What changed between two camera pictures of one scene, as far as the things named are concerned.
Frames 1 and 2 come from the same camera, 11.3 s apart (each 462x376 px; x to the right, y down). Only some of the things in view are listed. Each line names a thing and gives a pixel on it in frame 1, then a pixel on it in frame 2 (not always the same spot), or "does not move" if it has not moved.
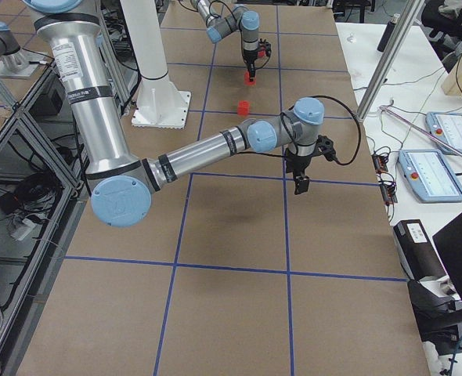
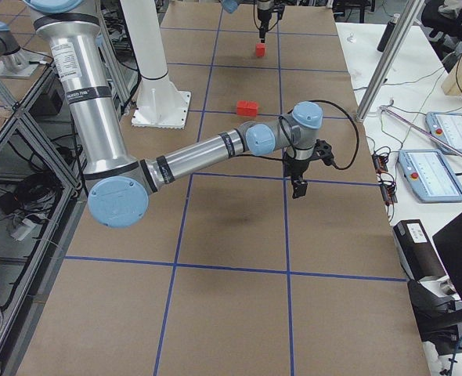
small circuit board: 380,163 does not move
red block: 243,107 does not move
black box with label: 419,256 does not move
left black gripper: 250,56 → 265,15
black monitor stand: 450,326 does not move
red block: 247,79 → 251,108
